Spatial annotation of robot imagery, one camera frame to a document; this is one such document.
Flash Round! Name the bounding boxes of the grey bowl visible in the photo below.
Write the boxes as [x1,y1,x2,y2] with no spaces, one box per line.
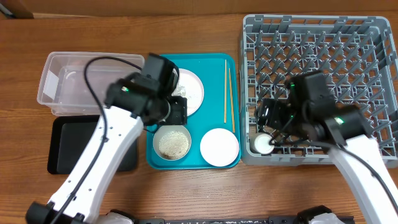
[152,125,192,161]

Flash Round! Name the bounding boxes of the white cup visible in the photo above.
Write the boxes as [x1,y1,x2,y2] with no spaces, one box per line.
[249,133,274,154]

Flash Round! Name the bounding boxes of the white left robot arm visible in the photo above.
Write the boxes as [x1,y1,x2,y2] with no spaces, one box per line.
[25,71,187,223]

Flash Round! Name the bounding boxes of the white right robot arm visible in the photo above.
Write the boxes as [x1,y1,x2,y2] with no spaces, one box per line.
[254,70,397,223]

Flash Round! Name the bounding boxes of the scattered rice grains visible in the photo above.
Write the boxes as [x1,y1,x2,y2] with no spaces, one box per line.
[159,131,190,160]

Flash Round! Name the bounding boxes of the large white plate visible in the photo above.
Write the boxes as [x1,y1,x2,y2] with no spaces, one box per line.
[172,68,205,116]

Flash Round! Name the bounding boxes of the right wooden chopstick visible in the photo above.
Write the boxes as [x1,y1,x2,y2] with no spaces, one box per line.
[228,68,236,133]

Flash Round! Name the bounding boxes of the small white plate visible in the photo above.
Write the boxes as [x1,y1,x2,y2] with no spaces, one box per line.
[200,128,239,167]

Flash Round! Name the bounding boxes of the teal plastic tray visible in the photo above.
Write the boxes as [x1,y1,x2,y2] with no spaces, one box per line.
[146,53,241,170]

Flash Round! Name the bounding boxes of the grey dish rack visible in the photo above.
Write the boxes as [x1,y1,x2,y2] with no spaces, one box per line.
[239,14,397,168]

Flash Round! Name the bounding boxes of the black tray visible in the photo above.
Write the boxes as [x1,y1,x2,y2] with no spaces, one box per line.
[47,114,139,175]

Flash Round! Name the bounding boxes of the clear plastic bin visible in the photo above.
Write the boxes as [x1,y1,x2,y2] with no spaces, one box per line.
[37,52,145,116]

